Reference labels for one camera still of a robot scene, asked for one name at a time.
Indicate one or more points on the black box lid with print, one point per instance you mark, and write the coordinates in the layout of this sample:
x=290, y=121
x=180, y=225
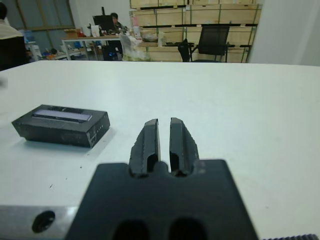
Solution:
x=62, y=130

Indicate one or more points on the black bag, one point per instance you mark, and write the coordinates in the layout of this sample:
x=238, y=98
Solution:
x=185, y=51

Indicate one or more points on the seated person dark hair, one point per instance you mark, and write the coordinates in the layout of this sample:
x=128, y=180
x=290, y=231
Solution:
x=116, y=21

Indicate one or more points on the black computer tower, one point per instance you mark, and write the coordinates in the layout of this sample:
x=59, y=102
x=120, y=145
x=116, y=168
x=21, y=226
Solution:
x=112, y=51

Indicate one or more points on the black mesh office chair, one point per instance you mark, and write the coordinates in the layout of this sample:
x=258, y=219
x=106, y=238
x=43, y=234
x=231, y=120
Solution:
x=215, y=40

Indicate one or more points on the pink and white carton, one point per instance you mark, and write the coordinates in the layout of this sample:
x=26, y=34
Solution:
x=135, y=25

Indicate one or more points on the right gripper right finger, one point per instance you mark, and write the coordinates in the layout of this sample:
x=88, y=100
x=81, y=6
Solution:
x=182, y=145

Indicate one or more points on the small cardboard box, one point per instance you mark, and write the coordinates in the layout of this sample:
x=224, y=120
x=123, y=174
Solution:
x=72, y=33

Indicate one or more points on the stacked wooden crates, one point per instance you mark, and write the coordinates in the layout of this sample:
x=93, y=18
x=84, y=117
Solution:
x=170, y=17

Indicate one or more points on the white office desk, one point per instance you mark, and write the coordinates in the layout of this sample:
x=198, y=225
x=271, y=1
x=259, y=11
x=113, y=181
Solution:
x=87, y=38

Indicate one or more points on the brown window frame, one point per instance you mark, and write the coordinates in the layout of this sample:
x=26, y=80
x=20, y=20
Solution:
x=50, y=28

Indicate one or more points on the black computer monitor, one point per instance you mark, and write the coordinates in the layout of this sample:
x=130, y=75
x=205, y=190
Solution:
x=103, y=22

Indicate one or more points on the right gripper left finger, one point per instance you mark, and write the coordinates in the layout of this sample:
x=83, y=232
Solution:
x=147, y=145

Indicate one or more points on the yellow-green plastic sack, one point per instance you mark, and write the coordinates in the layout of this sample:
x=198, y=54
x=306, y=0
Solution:
x=132, y=48

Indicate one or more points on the white paper bag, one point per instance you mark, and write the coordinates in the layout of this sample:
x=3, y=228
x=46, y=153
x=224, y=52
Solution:
x=95, y=30

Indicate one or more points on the person in white shirt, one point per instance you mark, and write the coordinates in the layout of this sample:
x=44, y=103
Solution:
x=10, y=30

